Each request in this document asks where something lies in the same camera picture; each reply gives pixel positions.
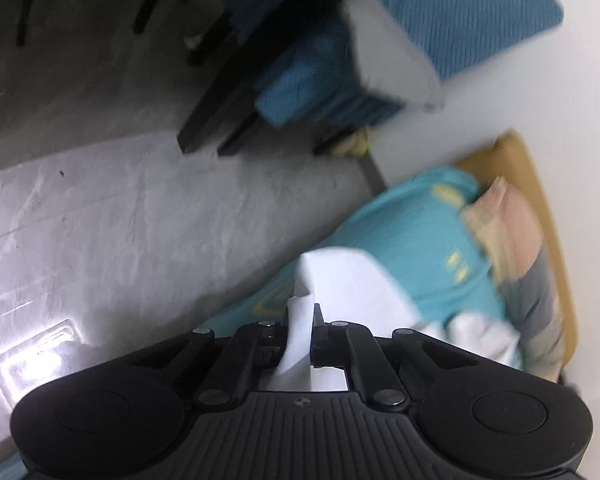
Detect black chair frame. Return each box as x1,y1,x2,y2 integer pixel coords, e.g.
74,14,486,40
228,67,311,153
176,0,411,157

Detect blue textured cloth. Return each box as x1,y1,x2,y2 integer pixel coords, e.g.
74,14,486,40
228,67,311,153
224,0,566,127

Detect small yellow cloth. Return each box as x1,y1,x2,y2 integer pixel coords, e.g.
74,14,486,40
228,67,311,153
329,129,372,159

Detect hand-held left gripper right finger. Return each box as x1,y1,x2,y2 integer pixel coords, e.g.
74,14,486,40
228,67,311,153
311,304,482,409

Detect grey garment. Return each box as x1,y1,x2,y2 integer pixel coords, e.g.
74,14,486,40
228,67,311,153
499,244,567,382

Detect pink and beige garment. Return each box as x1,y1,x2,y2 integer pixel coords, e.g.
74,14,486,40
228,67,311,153
459,176,547,287

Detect white garment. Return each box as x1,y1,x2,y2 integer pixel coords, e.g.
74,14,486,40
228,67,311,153
267,246,523,393

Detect shiny metal floor plate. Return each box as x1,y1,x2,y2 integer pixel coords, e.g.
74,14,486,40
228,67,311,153
0,316,82,402

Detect teal garment with yellow print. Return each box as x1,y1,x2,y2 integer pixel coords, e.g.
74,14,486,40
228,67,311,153
200,166,525,372

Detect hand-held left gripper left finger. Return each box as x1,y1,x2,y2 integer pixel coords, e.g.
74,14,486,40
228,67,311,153
129,320,288,407

